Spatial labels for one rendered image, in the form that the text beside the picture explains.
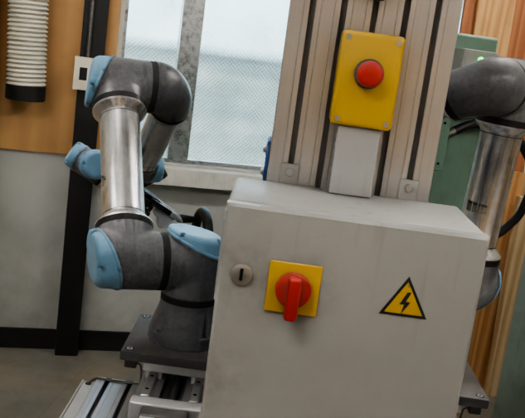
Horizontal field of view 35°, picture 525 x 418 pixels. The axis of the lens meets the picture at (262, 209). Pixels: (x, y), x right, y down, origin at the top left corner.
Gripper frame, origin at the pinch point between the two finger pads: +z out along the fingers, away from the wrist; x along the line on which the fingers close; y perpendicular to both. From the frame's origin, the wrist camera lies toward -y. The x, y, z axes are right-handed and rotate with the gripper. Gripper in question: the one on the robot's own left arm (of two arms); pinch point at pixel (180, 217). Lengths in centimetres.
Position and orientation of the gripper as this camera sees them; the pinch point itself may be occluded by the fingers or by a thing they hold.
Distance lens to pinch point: 235.4
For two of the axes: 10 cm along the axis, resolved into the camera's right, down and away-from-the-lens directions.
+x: 2.2, 2.2, -9.5
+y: -6.0, 8.0, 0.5
